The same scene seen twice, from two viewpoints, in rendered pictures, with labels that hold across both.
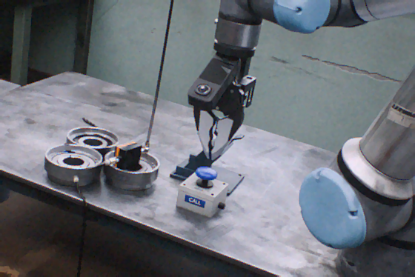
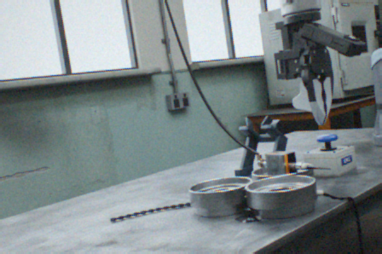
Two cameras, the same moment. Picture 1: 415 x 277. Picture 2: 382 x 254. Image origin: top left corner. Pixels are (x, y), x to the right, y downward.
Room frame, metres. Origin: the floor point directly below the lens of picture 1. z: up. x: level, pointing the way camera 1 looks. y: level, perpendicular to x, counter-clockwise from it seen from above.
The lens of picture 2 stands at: (0.88, 0.93, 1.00)
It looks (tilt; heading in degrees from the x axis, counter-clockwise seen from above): 5 degrees down; 297
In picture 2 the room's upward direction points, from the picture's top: 9 degrees counter-clockwise
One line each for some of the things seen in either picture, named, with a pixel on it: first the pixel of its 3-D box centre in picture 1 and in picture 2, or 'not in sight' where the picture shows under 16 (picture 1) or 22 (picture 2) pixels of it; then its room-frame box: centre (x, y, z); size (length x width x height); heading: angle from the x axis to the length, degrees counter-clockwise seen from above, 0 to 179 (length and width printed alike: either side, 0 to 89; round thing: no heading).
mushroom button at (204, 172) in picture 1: (204, 181); (327, 147); (1.07, -0.01, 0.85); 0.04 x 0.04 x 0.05
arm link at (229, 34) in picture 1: (236, 32); (299, 5); (1.09, -0.01, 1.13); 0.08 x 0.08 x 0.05
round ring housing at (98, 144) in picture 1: (92, 146); (222, 196); (1.20, 0.23, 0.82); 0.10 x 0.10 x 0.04
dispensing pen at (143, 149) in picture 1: (120, 159); (292, 164); (1.10, 0.15, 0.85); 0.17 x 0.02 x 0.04; 148
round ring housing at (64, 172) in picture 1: (72, 165); (281, 196); (1.09, 0.24, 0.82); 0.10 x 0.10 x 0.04
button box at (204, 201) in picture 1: (204, 195); (331, 159); (1.07, -0.02, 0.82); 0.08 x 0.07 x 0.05; 71
